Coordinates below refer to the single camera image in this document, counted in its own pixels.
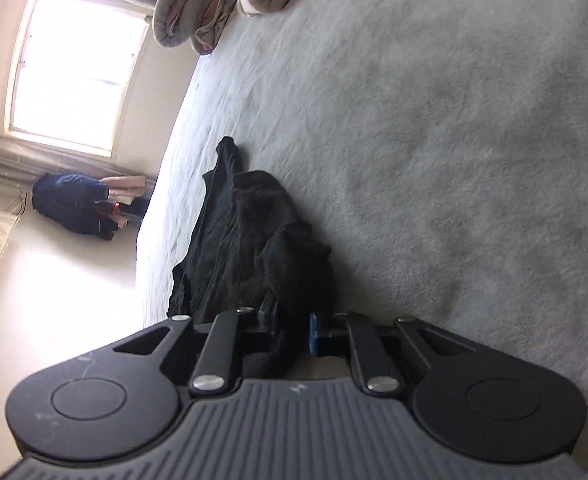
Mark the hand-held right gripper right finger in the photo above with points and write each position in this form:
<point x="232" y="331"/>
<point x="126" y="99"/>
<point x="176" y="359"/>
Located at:
<point x="315" y="336"/>

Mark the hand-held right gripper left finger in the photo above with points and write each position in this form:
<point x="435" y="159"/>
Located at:
<point x="273" y="321"/>

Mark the black t-shirt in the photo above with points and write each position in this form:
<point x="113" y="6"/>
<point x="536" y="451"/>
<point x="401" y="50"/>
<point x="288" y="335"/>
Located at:
<point x="244" y="250"/>

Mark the pink hanging garment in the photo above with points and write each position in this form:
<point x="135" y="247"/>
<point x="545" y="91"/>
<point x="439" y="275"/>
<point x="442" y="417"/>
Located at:
<point x="124" y="190"/>

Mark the bed with grey sheet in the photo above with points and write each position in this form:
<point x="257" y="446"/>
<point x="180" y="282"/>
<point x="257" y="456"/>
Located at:
<point x="424" y="135"/>

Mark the dark blue hanging jacket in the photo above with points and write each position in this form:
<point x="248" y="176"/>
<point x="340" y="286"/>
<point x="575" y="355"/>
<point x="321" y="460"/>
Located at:
<point x="69" y="205"/>

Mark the window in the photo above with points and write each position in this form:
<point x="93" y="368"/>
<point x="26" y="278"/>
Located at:
<point x="74" y="70"/>

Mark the folded grey pink comforter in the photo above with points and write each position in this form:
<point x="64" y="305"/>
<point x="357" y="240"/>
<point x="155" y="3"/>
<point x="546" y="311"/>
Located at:
<point x="194" y="5"/>

